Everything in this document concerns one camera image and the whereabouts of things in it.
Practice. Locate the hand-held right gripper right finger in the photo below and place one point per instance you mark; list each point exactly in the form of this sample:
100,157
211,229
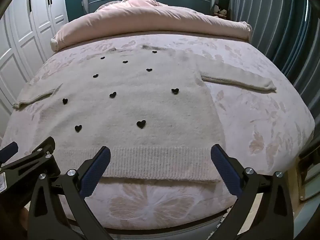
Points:
225,171

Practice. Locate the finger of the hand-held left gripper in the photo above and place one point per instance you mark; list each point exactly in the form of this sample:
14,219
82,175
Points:
8,151
42,148

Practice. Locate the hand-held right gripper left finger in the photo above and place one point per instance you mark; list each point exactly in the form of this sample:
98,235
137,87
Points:
96,172

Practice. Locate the cream sweater with black hearts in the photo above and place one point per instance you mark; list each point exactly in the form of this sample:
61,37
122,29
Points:
150,105

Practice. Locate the bed with pink floral sheet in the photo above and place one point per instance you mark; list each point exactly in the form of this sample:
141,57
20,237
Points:
262,120

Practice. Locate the grey cabinet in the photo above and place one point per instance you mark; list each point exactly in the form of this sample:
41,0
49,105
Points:
308,177

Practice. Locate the white wardrobe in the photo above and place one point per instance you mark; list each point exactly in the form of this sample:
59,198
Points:
30,30

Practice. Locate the pink duvet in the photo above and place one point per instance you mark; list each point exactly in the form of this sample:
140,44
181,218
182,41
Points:
150,22

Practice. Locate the plush toys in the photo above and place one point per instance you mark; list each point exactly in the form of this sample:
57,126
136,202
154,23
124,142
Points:
220,11

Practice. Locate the grey-blue striped curtain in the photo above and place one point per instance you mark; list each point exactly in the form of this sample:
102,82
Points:
275,17

